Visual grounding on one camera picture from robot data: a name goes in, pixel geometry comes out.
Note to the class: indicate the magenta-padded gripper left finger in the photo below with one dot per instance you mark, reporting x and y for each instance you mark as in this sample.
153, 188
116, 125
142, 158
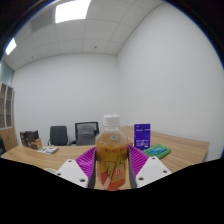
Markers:
70, 170

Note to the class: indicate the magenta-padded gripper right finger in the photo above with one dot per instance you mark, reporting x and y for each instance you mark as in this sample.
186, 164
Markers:
154, 170

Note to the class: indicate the yellow-labelled drink bottle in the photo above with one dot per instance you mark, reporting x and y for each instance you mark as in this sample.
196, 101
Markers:
111, 156

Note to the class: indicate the white printed leaflet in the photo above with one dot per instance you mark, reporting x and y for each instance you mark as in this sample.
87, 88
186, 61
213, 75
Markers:
47, 150

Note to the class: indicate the purple upright box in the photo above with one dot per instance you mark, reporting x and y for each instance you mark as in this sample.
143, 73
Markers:
142, 136

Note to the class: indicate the dark padded office chair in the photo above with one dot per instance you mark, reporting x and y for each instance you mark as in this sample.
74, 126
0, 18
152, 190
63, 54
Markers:
58, 135

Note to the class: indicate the black mesh office chair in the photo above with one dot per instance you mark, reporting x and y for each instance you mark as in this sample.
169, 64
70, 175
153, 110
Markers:
86, 134

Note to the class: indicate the large dark brown box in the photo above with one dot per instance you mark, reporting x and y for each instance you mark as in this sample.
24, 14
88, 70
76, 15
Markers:
32, 139

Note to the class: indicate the small dark brown box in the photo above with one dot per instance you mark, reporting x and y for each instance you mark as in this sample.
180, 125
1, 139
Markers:
23, 139

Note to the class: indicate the wooden glass-door cabinet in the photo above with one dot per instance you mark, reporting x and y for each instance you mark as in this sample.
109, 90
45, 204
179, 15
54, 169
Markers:
6, 116

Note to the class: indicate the grey ceiling air vent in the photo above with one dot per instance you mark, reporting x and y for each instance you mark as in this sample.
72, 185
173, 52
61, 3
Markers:
42, 20

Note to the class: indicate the large square ceiling light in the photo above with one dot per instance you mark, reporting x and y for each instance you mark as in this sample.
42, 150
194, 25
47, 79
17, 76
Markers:
71, 10

